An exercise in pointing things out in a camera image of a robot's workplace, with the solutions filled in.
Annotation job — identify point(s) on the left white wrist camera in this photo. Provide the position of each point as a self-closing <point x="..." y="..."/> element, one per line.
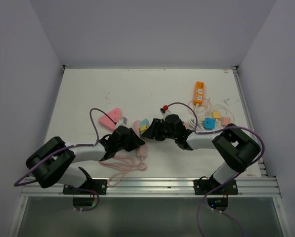
<point x="122" y="122"/>

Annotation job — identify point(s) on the aluminium front rail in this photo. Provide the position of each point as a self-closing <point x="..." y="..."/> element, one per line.
<point x="164" y="188"/>

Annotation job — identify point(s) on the right side rail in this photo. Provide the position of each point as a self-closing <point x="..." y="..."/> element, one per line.
<point x="261" y="164"/>

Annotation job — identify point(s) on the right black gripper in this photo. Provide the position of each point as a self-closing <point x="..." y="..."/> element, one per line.
<point x="153" y="131"/>

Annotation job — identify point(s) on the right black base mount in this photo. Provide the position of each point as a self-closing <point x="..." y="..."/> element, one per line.
<point x="203" y="186"/>

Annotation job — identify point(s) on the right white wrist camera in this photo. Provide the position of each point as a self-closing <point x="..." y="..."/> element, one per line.
<point x="165" y="111"/>

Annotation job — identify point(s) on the yellow cube plug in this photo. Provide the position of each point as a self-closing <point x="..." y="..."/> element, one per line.
<point x="143" y="128"/>

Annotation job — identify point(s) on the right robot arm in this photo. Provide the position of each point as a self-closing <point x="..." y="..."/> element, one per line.
<point x="237" y="149"/>

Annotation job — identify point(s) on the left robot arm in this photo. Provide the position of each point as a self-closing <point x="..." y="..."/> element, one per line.
<point x="51" y="163"/>

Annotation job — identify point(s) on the orange power strip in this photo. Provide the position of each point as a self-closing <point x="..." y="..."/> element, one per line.
<point x="198" y="93"/>

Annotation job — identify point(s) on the teal cube plug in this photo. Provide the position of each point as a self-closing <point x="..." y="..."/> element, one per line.
<point x="144" y="122"/>

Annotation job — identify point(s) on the pink triangular socket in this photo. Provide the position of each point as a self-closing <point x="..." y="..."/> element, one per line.
<point x="109" y="121"/>

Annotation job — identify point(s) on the pink charger plug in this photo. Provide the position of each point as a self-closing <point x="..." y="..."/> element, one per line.
<point x="225" y="121"/>

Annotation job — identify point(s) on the yellow charger plug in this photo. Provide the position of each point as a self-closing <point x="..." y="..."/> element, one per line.
<point x="216" y="115"/>

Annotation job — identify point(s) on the blue plug adapter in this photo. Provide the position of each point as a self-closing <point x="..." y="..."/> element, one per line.
<point x="209" y="124"/>

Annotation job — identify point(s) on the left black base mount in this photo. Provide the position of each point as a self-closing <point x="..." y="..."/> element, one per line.
<point x="96" y="185"/>

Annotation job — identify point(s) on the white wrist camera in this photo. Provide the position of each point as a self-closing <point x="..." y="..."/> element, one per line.
<point x="122" y="122"/>
<point x="165" y="111"/>

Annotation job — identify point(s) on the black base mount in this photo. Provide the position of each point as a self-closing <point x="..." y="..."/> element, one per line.
<point x="96" y="185"/>
<point x="203" y="186"/>

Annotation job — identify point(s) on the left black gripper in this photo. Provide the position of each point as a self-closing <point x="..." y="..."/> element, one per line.
<point x="135" y="140"/>

